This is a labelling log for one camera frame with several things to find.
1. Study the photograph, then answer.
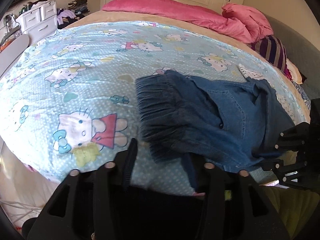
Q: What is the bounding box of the tan bed sheet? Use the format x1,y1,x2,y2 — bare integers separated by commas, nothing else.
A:
67,10,310,122

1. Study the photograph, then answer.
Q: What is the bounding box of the grey padded headboard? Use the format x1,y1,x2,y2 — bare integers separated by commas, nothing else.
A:
266,15,320,99

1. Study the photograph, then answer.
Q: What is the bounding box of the light blue cartoon cat blanket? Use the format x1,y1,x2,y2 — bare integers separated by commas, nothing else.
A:
1,21,310,183

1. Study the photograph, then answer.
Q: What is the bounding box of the white drawer cabinet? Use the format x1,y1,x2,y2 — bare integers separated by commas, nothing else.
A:
16,0,57,45

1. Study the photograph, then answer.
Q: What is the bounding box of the pink duvet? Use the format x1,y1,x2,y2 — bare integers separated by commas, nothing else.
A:
102,0,274,43

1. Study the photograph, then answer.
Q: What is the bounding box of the pile of clothes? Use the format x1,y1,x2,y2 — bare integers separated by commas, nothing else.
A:
57,0,89,29

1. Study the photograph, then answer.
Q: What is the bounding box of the green right sleeve forearm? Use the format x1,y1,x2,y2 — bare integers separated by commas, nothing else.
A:
261,186,319,239

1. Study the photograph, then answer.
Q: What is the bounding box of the purple striped pillow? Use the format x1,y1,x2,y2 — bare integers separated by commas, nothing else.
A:
249,35,292,81

